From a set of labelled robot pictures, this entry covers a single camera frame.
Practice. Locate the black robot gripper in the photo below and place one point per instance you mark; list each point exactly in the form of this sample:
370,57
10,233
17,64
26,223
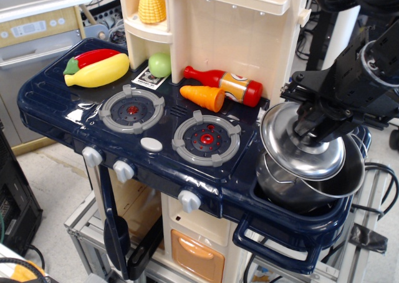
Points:
346,89

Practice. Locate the steel pot lid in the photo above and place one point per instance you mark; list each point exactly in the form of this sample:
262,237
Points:
304,157

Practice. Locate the stainless steel pot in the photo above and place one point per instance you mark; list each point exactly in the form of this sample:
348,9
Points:
302,196

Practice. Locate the red toy ketchup bottle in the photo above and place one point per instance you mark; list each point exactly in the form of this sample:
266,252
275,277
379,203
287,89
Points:
239,89

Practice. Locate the orange toy carrot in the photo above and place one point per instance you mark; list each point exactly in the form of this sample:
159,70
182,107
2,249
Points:
211,98

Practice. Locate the right grey stove burner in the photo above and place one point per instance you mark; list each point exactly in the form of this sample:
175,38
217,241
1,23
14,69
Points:
206,140

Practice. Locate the grey stove burner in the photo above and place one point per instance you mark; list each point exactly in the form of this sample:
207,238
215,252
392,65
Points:
206,140
132,111

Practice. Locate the navy toy kitchen counter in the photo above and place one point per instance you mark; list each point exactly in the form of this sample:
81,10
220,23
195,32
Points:
70,116

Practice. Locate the cream toy kitchen hutch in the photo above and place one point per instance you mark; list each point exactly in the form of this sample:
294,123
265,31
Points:
252,38

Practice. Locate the right grey stove knob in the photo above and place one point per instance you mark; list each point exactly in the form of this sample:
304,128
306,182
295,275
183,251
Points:
190,202

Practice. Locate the grey stove knob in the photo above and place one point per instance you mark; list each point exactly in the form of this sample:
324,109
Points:
190,202
92,157
123,171

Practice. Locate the green toy apple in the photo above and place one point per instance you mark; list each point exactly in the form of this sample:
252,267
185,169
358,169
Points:
159,64

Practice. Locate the grey oval stove button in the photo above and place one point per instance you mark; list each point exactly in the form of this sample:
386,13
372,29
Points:
151,144

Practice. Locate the black white sticker card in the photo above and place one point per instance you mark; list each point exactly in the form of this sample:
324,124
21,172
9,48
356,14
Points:
148,80

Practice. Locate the orange toy drawer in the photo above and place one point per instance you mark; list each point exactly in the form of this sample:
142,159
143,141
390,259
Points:
197,258

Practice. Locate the left grey stove burner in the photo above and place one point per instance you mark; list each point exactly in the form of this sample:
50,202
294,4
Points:
132,111

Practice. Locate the yellow toy corn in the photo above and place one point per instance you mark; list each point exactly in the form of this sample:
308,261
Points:
151,11

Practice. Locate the middle grey stove knob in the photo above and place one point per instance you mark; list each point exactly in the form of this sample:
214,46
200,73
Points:
123,171

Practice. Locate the yellow toy banana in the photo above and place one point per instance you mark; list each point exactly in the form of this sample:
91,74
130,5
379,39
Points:
100,73

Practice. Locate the left grey stove knob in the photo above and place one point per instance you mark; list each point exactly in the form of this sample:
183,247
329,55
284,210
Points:
92,157

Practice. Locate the navy hanging toy spoon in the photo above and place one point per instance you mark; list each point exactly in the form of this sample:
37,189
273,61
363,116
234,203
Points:
116,236

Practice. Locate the black toy oven door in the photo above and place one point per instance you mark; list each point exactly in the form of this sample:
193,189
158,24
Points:
142,254

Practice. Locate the red toy chili pepper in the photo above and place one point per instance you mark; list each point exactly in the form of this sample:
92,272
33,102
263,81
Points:
98,57

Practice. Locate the beige appliance with display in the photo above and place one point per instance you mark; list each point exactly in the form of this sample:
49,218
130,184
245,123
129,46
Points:
33,34

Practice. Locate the black computer case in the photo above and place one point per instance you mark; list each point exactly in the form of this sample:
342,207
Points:
20,212

